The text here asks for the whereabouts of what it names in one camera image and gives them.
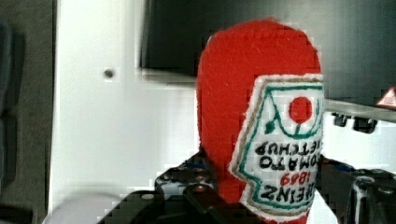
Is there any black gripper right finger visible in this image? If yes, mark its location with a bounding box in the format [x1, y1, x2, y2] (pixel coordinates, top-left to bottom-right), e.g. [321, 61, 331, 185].
[316, 155, 396, 224]

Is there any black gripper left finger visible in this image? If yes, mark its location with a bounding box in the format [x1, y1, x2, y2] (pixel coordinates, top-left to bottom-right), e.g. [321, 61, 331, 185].
[98, 150, 263, 224]

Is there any black toaster oven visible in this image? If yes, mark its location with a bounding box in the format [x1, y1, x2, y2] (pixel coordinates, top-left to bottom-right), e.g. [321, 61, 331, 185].
[139, 0, 396, 133]

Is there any red ketchup bottle plush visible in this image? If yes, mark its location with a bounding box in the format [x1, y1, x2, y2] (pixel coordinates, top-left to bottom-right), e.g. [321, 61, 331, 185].
[196, 20, 324, 224]

